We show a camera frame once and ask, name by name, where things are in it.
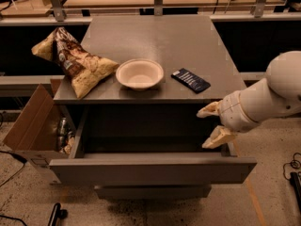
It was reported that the white paper bowl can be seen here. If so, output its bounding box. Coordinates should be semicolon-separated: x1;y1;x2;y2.
116;58;164;90

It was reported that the black cable on floor left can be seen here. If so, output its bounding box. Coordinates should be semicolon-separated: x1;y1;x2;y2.
0;149;28;188

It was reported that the dark blue snack packet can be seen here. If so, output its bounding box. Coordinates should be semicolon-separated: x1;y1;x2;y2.
171;68;211;94

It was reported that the grey bottom drawer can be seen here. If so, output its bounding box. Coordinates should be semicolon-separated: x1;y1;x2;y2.
94;185;212;200

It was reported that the grey drawer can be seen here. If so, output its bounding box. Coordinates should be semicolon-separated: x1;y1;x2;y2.
94;185;212;200
50;104;256;186

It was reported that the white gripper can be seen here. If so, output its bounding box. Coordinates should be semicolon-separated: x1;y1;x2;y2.
197;90;260;149

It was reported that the yellow brown chip bag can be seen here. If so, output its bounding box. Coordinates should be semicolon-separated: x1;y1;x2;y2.
31;27;119;99

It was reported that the open cardboard box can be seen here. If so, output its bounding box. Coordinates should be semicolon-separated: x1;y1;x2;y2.
3;85;75;185

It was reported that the grey top drawer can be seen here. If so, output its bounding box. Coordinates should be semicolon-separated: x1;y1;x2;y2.
50;104;256;186

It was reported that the grey drawer cabinet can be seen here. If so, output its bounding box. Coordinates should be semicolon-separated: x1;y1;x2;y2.
53;14;253;201

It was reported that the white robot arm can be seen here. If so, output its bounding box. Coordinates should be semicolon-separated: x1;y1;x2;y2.
197;51;301;149

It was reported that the black device on floor right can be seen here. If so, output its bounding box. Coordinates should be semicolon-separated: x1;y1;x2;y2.
282;152;301;215

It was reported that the black object at bottom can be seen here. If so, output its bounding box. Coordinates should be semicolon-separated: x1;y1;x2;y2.
47;202;68;226

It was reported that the metal railing frame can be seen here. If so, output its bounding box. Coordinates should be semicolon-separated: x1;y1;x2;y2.
0;0;301;26

